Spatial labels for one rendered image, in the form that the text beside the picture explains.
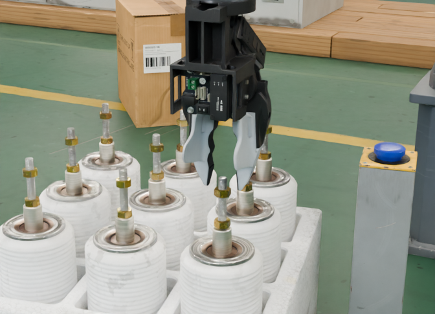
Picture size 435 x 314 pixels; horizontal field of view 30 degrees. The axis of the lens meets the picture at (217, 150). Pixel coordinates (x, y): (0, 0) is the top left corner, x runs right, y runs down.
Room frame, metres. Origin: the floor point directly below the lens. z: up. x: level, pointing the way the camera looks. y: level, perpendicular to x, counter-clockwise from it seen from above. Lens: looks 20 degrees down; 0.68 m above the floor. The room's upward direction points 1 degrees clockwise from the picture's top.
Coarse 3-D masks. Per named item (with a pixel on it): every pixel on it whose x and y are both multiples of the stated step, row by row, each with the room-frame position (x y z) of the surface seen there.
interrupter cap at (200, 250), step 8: (200, 240) 0.86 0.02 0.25; (208, 240) 0.86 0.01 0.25; (232, 240) 0.86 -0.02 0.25; (240, 240) 0.86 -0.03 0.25; (248, 240) 0.86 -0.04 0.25; (192, 248) 0.84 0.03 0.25; (200, 248) 0.84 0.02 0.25; (208, 248) 0.84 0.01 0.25; (232, 248) 0.85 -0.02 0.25; (240, 248) 0.84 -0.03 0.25; (248, 248) 0.84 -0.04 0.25; (192, 256) 0.82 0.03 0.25; (200, 256) 0.82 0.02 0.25; (208, 256) 0.82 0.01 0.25; (216, 256) 0.82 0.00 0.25; (224, 256) 0.82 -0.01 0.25; (232, 256) 0.82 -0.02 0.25; (240, 256) 0.82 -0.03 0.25; (248, 256) 0.82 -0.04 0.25; (208, 264) 0.80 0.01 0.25; (216, 264) 0.80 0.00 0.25; (224, 264) 0.80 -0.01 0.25; (232, 264) 0.80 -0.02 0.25
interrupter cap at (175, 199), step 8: (136, 192) 1.00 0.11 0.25; (144, 192) 1.00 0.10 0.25; (168, 192) 1.00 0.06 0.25; (176, 192) 1.00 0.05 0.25; (128, 200) 0.98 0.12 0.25; (136, 200) 0.97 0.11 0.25; (144, 200) 0.98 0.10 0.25; (168, 200) 0.98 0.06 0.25; (176, 200) 0.98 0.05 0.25; (184, 200) 0.97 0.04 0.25; (136, 208) 0.95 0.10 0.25; (144, 208) 0.95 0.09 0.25; (152, 208) 0.95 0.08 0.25; (160, 208) 0.95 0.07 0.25; (168, 208) 0.95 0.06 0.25; (176, 208) 0.95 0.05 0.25
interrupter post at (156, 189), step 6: (150, 180) 0.98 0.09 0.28; (162, 180) 0.98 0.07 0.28; (150, 186) 0.97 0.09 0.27; (156, 186) 0.97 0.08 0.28; (162, 186) 0.97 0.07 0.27; (150, 192) 0.97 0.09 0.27; (156, 192) 0.97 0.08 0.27; (162, 192) 0.97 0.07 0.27; (150, 198) 0.97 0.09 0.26; (156, 198) 0.97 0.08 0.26; (162, 198) 0.97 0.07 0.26
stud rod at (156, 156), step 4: (152, 136) 0.98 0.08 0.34; (156, 136) 0.98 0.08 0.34; (152, 140) 0.98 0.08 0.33; (156, 140) 0.98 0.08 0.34; (156, 144) 0.98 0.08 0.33; (160, 152) 0.98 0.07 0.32; (156, 156) 0.98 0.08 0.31; (160, 156) 0.98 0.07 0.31; (156, 160) 0.98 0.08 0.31; (160, 160) 0.98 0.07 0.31; (156, 164) 0.98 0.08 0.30; (160, 164) 0.98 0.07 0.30; (156, 168) 0.98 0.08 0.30; (160, 168) 0.98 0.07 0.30; (156, 172) 0.98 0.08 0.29; (160, 172) 0.98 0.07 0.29; (156, 180) 0.98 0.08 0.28; (160, 180) 0.98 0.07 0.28
